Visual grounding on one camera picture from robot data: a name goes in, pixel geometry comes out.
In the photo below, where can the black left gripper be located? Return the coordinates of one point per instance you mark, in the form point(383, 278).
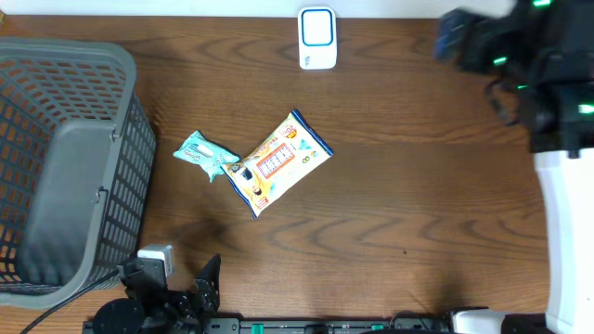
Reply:
point(208, 300)

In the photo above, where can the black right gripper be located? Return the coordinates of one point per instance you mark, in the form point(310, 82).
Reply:
point(482, 29)

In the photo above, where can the light green tissue pack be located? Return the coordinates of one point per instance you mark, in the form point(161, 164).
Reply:
point(209, 156)

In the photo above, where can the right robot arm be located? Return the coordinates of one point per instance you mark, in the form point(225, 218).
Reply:
point(540, 57)

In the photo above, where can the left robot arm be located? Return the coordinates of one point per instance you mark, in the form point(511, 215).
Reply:
point(129, 312)

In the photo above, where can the white barcode scanner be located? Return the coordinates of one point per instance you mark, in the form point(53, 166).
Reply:
point(317, 33)

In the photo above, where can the grey plastic shopping basket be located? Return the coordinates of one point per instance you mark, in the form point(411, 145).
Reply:
point(77, 152)

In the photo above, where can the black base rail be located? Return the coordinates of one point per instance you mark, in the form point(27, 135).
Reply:
point(229, 325)

